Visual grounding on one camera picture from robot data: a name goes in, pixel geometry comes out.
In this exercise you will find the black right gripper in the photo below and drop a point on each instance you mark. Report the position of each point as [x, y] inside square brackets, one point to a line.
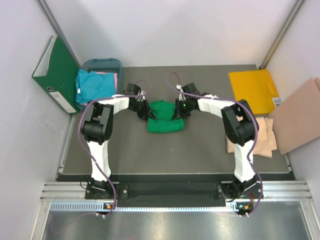
[178, 113]

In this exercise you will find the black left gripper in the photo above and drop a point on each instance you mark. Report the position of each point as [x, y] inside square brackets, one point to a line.
[147, 113]

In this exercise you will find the green t shirt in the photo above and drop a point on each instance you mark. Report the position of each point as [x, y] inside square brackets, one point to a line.
[163, 124]

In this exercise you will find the beige t shirt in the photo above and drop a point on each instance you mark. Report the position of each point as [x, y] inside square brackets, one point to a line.
[266, 140]

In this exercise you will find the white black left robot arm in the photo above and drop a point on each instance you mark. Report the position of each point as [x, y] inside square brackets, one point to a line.
[96, 126]

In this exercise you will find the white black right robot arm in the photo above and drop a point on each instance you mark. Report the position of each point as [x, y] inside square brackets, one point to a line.
[240, 127]

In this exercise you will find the pink t shirt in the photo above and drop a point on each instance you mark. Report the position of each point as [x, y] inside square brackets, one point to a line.
[115, 76]

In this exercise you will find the teal plastic bin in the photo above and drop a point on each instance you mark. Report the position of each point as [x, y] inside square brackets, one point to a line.
[98, 78]

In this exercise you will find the blue t shirt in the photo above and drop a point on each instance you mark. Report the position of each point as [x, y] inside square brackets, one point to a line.
[96, 86]

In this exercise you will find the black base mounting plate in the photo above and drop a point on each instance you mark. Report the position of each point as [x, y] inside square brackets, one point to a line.
[170, 191]

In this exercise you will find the yellow folder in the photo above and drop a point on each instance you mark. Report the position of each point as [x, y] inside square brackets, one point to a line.
[257, 88]

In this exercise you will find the green lever arch binder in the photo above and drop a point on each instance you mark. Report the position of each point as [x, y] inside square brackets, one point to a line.
[56, 73]

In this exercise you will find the brown cardboard sheet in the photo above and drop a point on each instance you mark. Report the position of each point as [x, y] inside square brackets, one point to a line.
[296, 121]

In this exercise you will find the grey slotted cable duct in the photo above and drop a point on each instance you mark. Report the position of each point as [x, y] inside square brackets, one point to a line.
[104, 207]

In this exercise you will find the aluminium frame rail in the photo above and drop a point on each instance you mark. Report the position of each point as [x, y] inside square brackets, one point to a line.
[271, 190]

